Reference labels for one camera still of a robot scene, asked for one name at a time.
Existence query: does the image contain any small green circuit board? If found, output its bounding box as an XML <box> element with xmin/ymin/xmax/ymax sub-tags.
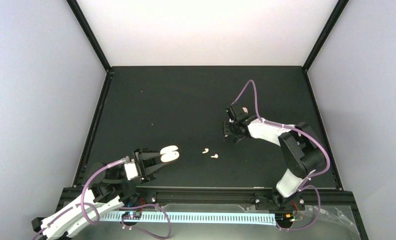
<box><xmin>121</xmin><ymin>211</ymin><xmax>142</xmax><ymax>222</ymax></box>

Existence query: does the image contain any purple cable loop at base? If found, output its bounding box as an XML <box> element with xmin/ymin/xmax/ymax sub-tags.
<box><xmin>120</xmin><ymin>202</ymin><xmax>173</xmax><ymax>240</ymax></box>

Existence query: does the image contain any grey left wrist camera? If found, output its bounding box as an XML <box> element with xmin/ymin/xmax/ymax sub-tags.
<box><xmin>123</xmin><ymin>160</ymin><xmax>140</xmax><ymax>181</ymax></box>

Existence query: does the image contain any black right frame post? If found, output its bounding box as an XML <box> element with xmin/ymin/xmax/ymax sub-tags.
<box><xmin>302</xmin><ymin>0</ymin><xmax>349</xmax><ymax>73</ymax></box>

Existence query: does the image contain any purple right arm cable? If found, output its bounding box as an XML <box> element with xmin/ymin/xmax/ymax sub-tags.
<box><xmin>231</xmin><ymin>79</ymin><xmax>331</xmax><ymax>231</ymax></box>

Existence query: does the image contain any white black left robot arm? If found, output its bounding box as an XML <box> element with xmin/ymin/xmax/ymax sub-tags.
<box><xmin>32</xmin><ymin>145</ymin><xmax>180</xmax><ymax>240</ymax></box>

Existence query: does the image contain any black frame post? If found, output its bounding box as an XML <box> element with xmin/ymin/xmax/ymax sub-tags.
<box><xmin>302</xmin><ymin>0</ymin><xmax>349</xmax><ymax>73</ymax></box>
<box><xmin>66</xmin><ymin>0</ymin><xmax>112</xmax><ymax>72</ymax></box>

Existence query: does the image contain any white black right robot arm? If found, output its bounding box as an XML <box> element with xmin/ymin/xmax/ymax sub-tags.
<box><xmin>223</xmin><ymin>116</ymin><xmax>331</xmax><ymax>210</ymax></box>

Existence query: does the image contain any beige earbud charging case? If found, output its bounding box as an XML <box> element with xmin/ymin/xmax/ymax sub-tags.
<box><xmin>159</xmin><ymin>145</ymin><xmax>180</xmax><ymax>163</ymax></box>

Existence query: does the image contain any black left frame post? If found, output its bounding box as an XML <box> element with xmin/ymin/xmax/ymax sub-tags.
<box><xmin>66</xmin><ymin>0</ymin><xmax>112</xmax><ymax>72</ymax></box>

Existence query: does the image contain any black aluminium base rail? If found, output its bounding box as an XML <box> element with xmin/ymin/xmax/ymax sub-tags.
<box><xmin>48</xmin><ymin>186</ymin><xmax>368</xmax><ymax>240</ymax></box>

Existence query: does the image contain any light blue slotted cable duct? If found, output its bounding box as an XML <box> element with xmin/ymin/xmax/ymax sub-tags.
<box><xmin>100</xmin><ymin>211</ymin><xmax>277</xmax><ymax>226</ymax></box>

